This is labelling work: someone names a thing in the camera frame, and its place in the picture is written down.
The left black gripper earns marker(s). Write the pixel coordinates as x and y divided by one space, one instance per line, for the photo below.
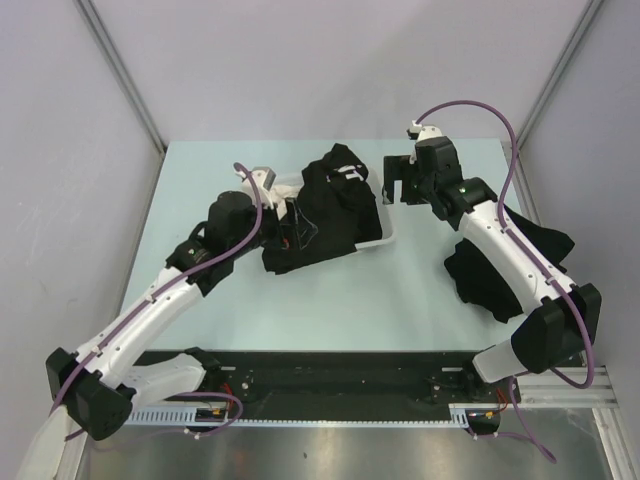
300 230

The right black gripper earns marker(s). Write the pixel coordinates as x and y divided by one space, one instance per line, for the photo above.
399 168

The black printed t shirt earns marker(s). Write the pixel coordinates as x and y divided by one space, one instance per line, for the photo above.
336 197

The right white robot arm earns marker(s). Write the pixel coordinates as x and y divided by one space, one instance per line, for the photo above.
561 316

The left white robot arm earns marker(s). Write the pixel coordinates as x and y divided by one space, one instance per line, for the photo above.
97 385

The stack of folded black shirts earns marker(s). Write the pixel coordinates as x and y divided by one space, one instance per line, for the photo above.
478 282

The white shirt in basket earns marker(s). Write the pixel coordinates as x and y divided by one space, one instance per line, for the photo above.
280 194

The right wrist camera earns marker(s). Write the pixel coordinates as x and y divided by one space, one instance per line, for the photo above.
418 132

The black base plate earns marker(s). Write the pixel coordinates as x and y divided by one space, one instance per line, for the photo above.
376 387

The left cable duct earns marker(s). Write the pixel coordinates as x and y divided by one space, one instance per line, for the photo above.
179 416

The cable duct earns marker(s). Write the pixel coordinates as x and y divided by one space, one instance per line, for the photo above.
477 416
179 416

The right cable duct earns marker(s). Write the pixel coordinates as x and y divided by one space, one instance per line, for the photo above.
477 416

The aluminium frame rail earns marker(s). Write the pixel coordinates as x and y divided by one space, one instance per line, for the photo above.
548 390

